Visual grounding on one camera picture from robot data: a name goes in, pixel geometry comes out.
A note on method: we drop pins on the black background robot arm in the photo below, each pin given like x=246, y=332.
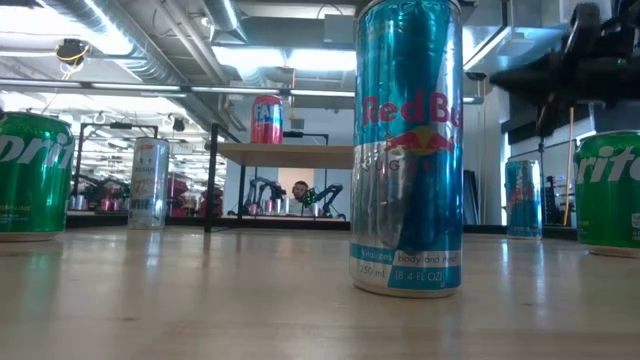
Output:
x=327, y=195
x=262, y=190
x=105, y=192

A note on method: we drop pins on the black background rig frame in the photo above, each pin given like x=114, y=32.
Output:
x=80, y=165

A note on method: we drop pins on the blue silver Red Bull can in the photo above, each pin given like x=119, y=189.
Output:
x=522, y=200
x=405, y=175

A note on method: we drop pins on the white Celsius can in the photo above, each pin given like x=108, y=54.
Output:
x=148, y=185

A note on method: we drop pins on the red background equipment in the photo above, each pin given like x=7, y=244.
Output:
x=176, y=195

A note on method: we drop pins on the silver ventilation duct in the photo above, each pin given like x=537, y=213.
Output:
x=145, y=60

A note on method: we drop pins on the long tube light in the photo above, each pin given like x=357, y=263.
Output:
x=225, y=90

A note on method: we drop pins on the black pegboard cart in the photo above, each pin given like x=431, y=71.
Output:
x=554, y=200

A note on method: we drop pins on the person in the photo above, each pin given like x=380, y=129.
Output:
x=300, y=191

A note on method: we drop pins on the wooden shelf black metal frame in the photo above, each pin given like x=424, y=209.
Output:
x=285, y=155

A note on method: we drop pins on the black leaning panel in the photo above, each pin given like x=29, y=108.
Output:
x=471, y=200

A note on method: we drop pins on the green Sprite can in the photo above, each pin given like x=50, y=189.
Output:
x=30, y=190
x=607, y=200

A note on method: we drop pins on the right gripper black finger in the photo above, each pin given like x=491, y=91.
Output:
x=530, y=82

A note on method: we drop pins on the red blue Fanta can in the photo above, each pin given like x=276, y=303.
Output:
x=266, y=122

